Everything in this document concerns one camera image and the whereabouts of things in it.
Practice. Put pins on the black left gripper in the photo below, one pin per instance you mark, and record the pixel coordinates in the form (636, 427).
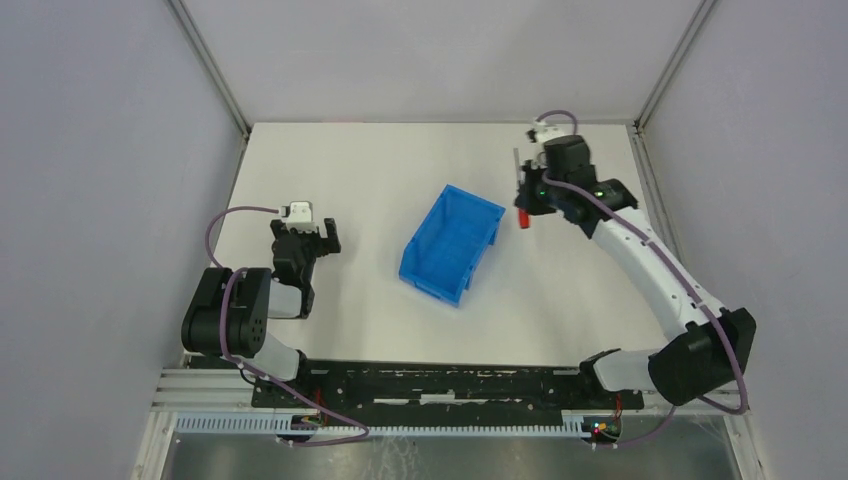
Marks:
(303, 240)

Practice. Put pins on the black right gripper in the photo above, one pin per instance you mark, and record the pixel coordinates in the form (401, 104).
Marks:
(527, 196)

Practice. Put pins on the red handled screwdriver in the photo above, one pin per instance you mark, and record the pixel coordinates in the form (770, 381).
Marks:
(522, 215)

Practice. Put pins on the blue plastic bin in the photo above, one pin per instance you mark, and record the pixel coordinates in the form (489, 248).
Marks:
(442, 256)

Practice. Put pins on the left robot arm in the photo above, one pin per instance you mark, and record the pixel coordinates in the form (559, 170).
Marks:
(229, 314)

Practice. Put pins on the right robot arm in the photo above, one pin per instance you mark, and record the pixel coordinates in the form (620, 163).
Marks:
(708, 345)

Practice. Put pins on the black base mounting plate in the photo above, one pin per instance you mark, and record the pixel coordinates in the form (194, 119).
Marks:
(386, 394)

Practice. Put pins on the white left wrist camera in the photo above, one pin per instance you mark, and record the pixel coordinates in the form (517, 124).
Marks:
(298, 216)

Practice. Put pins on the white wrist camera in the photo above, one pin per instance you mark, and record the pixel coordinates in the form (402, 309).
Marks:
(298, 216)
(542, 133)

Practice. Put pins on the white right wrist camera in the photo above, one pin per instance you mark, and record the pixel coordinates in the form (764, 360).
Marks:
(542, 133)

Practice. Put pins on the aluminium frame post right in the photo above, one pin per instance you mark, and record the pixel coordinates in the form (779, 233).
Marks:
(675, 61)

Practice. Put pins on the aluminium frame post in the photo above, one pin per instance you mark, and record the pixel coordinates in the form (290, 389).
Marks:
(675, 61)
(205, 57)

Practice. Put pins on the aluminium frame rail front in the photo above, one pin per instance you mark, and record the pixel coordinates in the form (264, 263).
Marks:
(225, 390)

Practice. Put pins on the aluminium frame post left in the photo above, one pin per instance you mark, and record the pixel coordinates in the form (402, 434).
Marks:
(205, 57)

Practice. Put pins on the white slotted cable duct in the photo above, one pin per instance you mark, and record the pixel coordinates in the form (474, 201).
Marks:
(285, 425)

